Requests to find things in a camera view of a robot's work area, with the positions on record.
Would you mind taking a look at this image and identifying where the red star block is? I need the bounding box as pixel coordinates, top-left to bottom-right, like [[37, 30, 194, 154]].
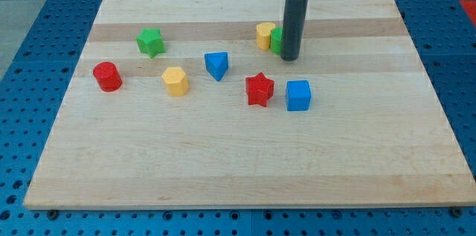
[[245, 72, 274, 107]]

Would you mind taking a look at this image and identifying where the blue triangle block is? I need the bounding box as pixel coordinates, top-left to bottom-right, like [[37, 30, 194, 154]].
[[205, 52, 228, 82]]

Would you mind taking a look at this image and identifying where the wooden board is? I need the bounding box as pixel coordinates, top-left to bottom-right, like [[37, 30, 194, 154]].
[[24, 0, 475, 211]]

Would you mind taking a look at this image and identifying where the yellow rounded block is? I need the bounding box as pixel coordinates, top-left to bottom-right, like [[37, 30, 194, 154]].
[[256, 22, 276, 50]]

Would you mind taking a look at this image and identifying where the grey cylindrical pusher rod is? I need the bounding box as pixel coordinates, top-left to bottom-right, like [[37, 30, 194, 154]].
[[280, 0, 308, 61]]

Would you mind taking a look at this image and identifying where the red cylinder block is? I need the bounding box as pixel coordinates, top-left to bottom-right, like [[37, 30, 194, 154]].
[[93, 62, 123, 92]]

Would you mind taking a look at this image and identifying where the blue cube block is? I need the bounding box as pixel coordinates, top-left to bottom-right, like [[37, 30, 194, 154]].
[[286, 80, 312, 111]]

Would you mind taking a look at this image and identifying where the green star block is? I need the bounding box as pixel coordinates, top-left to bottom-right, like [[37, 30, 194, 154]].
[[136, 28, 166, 58]]

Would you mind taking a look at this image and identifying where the green rounded block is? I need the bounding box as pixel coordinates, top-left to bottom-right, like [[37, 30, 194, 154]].
[[270, 27, 283, 55]]

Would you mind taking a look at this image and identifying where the yellow hexagon block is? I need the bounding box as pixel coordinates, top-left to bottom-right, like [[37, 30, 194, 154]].
[[161, 67, 189, 97]]

